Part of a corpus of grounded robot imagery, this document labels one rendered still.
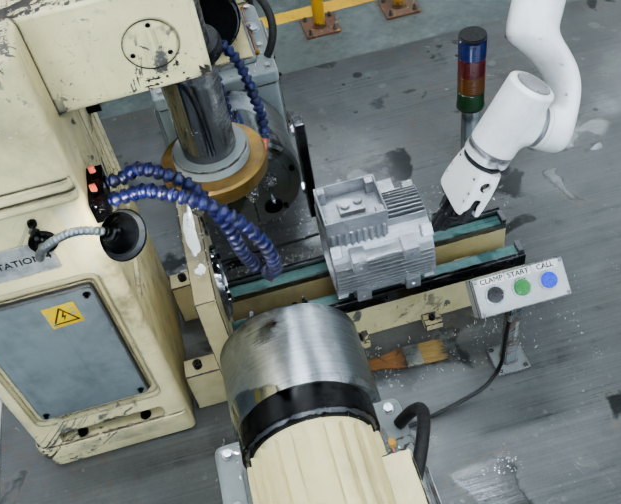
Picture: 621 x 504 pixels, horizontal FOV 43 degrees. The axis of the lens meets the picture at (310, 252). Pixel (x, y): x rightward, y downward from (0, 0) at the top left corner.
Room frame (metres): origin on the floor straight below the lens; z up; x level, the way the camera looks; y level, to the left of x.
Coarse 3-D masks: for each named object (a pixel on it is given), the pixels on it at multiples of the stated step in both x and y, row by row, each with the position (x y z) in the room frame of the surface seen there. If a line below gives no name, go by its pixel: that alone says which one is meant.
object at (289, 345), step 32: (256, 320) 0.78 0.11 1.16; (288, 320) 0.77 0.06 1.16; (320, 320) 0.77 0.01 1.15; (352, 320) 0.81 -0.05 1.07; (224, 352) 0.77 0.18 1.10; (256, 352) 0.72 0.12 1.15; (288, 352) 0.71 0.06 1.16; (320, 352) 0.70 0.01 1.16; (352, 352) 0.71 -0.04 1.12; (224, 384) 0.74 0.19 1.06; (256, 384) 0.67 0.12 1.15; (288, 384) 0.65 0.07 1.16; (352, 384) 0.64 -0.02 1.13
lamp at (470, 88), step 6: (462, 78) 1.34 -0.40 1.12; (480, 78) 1.33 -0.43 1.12; (462, 84) 1.34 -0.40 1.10; (468, 84) 1.33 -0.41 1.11; (474, 84) 1.33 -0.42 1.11; (480, 84) 1.33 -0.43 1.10; (462, 90) 1.34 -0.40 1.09; (468, 90) 1.33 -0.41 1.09; (474, 90) 1.33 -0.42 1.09; (480, 90) 1.33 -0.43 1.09; (468, 96) 1.33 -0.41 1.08
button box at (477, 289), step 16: (560, 256) 0.85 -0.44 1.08; (512, 272) 0.83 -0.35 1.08; (528, 272) 0.83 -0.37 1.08; (544, 272) 0.83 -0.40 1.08; (560, 272) 0.82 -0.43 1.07; (480, 288) 0.82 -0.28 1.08; (512, 288) 0.81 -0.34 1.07; (544, 288) 0.80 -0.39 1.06; (560, 288) 0.80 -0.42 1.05; (480, 304) 0.80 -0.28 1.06; (496, 304) 0.79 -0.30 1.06; (512, 304) 0.79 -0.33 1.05; (528, 304) 0.79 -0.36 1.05
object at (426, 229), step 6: (408, 180) 1.10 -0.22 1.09; (402, 186) 1.09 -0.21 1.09; (426, 222) 0.99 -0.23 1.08; (420, 228) 0.98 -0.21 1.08; (426, 228) 0.97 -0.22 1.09; (432, 228) 0.97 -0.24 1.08; (426, 234) 0.96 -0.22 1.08; (432, 234) 0.96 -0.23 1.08; (336, 246) 0.97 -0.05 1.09; (330, 252) 0.96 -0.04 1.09; (336, 252) 0.96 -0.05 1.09; (336, 258) 0.95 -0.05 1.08; (342, 258) 0.95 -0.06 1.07; (348, 294) 0.95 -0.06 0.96
